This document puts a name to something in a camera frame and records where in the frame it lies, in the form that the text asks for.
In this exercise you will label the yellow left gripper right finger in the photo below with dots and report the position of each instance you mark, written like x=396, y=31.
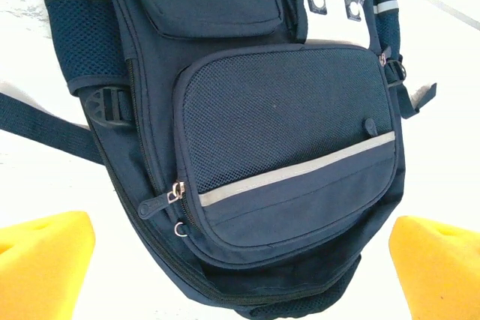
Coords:
x=442, y=275

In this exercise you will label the navy blue student backpack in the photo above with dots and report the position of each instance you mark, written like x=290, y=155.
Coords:
x=262, y=204

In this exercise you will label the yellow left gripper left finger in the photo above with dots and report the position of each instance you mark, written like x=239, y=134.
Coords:
x=37, y=271

